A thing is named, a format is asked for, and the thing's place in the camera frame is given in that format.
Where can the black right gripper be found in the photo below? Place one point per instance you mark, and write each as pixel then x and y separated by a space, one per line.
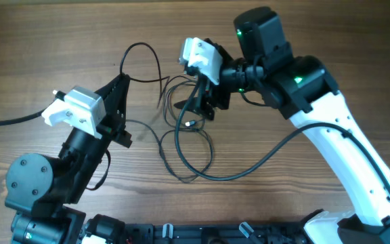
pixel 220 93

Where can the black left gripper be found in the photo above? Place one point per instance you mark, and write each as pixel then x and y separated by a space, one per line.
pixel 114 124

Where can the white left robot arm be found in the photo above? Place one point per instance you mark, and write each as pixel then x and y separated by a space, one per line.
pixel 41 188

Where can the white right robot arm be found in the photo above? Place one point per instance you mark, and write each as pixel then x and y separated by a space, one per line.
pixel 306 94

